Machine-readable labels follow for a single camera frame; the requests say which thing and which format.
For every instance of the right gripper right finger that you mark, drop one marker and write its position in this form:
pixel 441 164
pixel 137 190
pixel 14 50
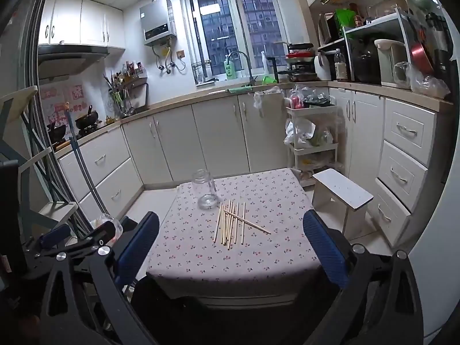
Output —
pixel 330 255

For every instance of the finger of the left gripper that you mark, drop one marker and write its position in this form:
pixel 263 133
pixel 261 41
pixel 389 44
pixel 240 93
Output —
pixel 54 237
pixel 102 234

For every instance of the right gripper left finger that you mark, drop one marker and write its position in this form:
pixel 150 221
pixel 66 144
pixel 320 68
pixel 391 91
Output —
pixel 133 247

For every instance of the wooden chopstick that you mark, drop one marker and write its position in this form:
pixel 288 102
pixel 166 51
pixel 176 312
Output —
pixel 217 225
pixel 236 212
pixel 232 225
pixel 226 230
pixel 243 223
pixel 253 225
pixel 222 221
pixel 229 226

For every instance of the clear glass jar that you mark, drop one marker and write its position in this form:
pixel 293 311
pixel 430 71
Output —
pixel 205 190

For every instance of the kitchen faucet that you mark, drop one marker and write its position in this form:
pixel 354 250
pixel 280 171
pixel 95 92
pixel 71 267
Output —
pixel 246 64

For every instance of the white step stool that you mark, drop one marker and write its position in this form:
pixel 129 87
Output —
pixel 332 185

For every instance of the cherry print tablecloth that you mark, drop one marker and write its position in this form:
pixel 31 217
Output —
pixel 254 235

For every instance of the black wok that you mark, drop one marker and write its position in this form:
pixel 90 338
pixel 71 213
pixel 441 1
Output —
pixel 88 120

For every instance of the white rolling cart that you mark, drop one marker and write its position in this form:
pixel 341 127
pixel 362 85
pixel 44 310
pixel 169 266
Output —
pixel 311 134

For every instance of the white plastic bag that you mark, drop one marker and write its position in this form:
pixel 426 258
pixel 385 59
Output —
pixel 262 100

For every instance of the black range hood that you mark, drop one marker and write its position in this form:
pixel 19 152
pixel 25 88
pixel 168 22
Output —
pixel 56 61

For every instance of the plastic bottle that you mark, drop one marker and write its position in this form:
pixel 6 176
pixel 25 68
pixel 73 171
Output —
pixel 340 66

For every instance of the stacked pots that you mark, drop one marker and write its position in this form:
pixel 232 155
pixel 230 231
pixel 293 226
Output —
pixel 300 63

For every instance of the green soap bottle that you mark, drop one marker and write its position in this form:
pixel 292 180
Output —
pixel 229 68

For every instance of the white electric kettle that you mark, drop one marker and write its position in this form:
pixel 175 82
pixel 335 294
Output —
pixel 389 53

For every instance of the red pan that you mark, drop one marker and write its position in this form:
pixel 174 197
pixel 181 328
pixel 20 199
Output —
pixel 421 59

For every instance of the grey water heater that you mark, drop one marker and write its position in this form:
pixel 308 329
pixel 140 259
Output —
pixel 157 22

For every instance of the black microwave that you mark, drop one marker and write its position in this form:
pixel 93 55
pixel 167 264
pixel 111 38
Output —
pixel 329 29

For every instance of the window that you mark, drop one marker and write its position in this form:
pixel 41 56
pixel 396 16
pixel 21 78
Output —
pixel 217 27

